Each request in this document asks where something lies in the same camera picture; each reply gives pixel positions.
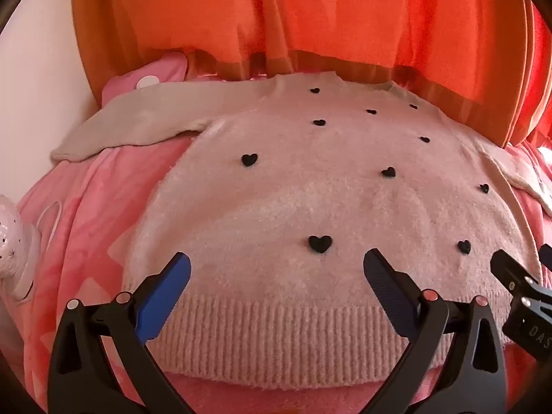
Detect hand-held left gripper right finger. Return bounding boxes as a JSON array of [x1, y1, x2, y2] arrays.
[[363, 248, 508, 414]]

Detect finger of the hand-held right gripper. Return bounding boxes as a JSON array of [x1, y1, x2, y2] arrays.
[[490, 248, 552, 299]]

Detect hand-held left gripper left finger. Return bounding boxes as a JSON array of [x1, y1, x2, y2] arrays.
[[47, 251, 193, 414]]

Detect pink sweater with black hearts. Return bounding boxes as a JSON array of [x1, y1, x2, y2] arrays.
[[51, 71, 552, 391]]

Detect pink patterned blanket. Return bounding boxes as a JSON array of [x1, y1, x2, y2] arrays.
[[17, 136, 552, 414]]

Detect white speckled soft toy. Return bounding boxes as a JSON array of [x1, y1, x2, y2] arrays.
[[0, 194, 40, 305]]

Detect pink pillow with white dots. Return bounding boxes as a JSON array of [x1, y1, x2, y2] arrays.
[[101, 51, 190, 108]]

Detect orange curtain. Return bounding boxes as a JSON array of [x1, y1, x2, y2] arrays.
[[71, 0, 552, 149]]

